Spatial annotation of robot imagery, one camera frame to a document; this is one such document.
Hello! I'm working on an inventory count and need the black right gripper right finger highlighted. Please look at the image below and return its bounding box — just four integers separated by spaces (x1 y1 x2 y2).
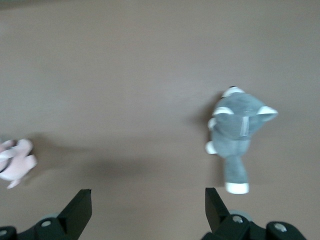
201 187 307 240

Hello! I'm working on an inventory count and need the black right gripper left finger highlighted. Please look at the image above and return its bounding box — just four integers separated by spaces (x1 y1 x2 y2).
0 188 93 240

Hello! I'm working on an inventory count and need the pale pink puppy plush toy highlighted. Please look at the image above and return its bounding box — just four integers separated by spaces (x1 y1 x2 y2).
0 138 39 190

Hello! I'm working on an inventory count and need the grey husky plush toy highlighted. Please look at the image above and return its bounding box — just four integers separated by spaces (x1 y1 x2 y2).
205 85 279 195

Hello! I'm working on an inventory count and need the brown table cover sheet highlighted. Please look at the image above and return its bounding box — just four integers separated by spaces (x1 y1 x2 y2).
0 0 320 240

